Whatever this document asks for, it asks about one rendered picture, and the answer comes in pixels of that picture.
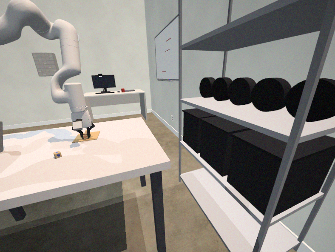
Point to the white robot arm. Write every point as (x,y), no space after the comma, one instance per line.
(21,13)

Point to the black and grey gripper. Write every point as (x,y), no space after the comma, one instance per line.
(86,121)

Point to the tan square mat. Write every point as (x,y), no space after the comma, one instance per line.
(94,136)

